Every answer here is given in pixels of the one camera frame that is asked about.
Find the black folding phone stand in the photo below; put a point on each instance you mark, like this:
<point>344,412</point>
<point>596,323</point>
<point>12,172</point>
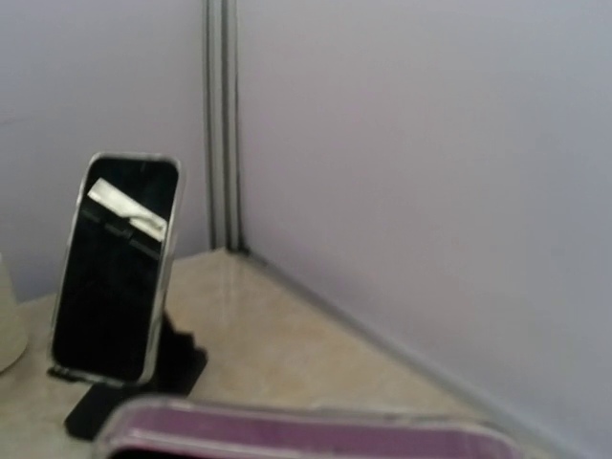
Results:
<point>167,363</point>

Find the black phone silver case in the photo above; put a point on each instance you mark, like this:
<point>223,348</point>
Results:
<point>109,307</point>

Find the clear phone case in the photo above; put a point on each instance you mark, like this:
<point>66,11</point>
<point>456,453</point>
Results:
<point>164,427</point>

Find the cream ceramic mug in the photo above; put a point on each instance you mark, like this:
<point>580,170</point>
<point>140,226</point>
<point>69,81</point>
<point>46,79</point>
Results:
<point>13,333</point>

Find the left aluminium frame post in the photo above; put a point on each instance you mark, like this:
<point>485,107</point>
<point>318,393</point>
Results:
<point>221,103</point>

